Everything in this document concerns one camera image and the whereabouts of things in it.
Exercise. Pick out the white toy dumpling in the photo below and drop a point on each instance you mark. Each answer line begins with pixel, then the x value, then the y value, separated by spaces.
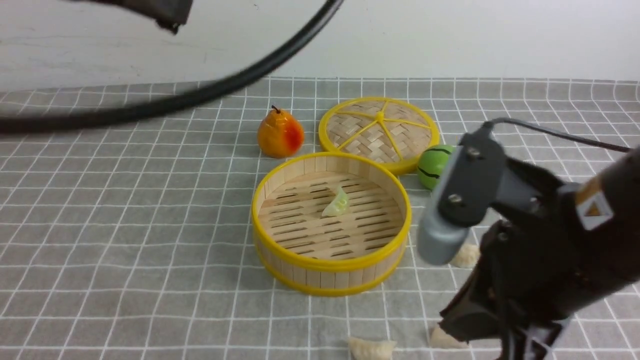
pixel 441 340

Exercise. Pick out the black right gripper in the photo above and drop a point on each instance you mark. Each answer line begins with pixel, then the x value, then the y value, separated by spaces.
pixel 527 260

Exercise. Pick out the cream toy dumpling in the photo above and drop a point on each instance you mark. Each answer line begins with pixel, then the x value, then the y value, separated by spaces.
pixel 361 349

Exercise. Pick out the bamboo steamer tray yellow rim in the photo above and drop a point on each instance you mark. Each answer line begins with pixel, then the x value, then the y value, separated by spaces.
pixel 330 256

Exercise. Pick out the green toy watermelon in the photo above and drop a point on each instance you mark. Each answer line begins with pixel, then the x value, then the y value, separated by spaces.
pixel 431 164

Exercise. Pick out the beige toy dumpling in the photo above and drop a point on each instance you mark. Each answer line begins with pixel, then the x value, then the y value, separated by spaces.
pixel 466 257

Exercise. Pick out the grey checked tablecloth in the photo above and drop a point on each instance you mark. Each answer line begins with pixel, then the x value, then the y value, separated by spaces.
pixel 135 243

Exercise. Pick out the orange yellow toy pear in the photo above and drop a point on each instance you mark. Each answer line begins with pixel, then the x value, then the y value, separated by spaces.
pixel 279 134

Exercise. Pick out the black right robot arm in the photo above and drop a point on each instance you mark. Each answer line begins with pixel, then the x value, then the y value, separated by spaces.
pixel 605 211

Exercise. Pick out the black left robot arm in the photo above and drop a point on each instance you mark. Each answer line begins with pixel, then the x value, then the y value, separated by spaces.
pixel 169 15

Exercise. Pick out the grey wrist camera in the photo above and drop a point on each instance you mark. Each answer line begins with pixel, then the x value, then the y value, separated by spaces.
pixel 467 187

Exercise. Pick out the pale green toy dumpling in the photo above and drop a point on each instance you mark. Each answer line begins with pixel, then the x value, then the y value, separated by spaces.
pixel 340 204

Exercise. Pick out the woven bamboo steamer lid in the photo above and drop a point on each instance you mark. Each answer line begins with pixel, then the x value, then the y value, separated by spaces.
pixel 388 131

